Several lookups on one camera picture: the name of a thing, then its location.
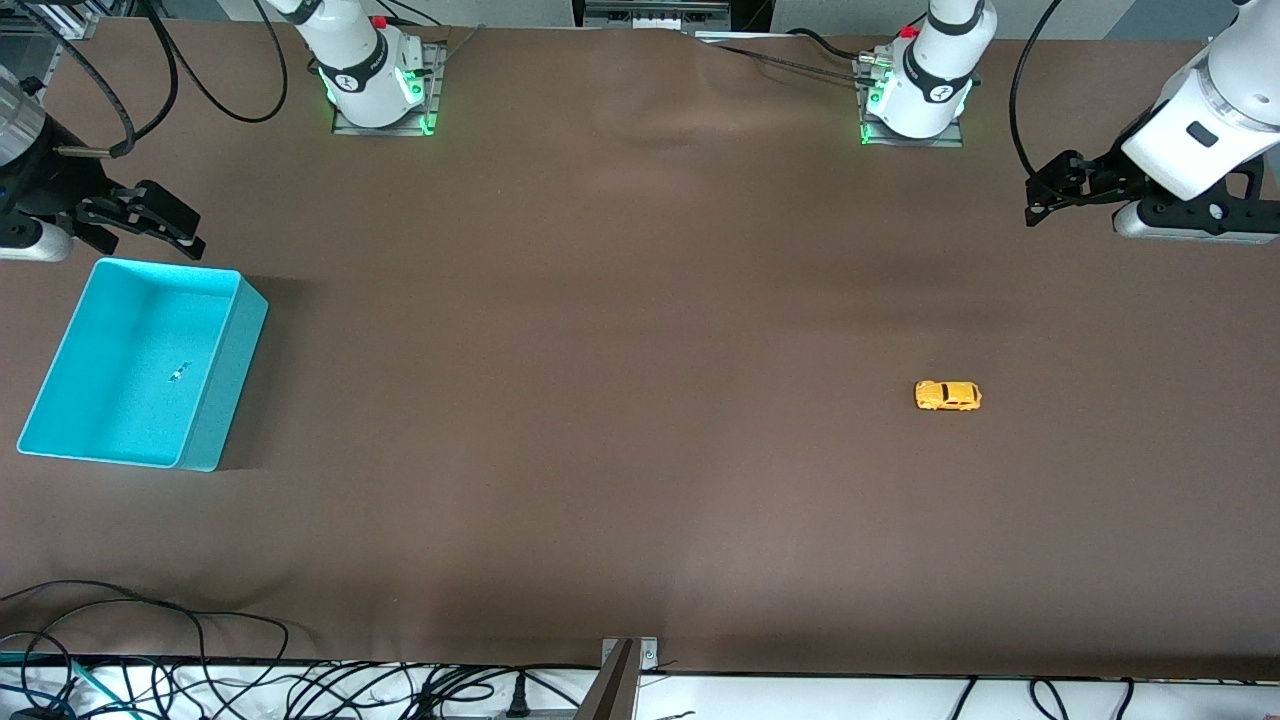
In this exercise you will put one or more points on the black power plug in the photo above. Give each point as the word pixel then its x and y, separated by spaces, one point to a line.
pixel 518 700

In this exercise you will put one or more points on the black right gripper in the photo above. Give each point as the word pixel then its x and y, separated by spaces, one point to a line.
pixel 42 190

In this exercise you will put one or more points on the metal table edge bracket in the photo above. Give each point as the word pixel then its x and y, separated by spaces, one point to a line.
pixel 620 690

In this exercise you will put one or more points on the turquoise plastic bin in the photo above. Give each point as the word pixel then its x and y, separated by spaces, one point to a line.
pixel 140 370

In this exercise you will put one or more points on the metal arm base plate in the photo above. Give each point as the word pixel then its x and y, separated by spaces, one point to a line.
pixel 438 90
pixel 915 142

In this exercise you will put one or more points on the black electronics box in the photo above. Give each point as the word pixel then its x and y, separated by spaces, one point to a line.
pixel 655 12

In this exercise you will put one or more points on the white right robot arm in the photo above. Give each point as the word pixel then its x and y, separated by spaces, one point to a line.
pixel 360 70

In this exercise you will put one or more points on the aluminium frame profile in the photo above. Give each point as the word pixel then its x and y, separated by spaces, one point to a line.
pixel 60 18

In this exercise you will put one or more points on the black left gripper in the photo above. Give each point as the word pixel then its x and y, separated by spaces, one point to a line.
pixel 1107 172

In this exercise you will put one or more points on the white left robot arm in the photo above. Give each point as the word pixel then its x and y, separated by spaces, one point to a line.
pixel 935 70

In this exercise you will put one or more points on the yellow beetle toy car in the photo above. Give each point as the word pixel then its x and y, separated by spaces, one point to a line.
pixel 948 396

